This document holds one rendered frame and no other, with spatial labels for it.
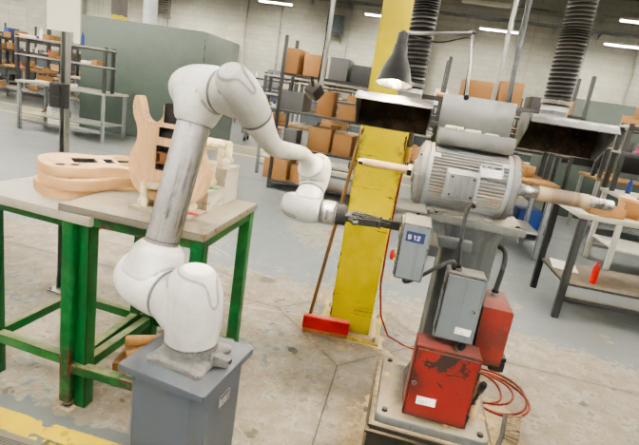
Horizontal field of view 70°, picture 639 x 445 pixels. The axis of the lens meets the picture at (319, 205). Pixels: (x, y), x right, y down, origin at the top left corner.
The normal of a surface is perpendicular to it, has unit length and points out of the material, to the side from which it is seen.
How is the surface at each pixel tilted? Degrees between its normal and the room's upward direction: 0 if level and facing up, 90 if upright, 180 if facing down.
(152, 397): 90
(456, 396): 90
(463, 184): 90
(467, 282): 90
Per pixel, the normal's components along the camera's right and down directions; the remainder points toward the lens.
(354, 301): -0.21, 0.20
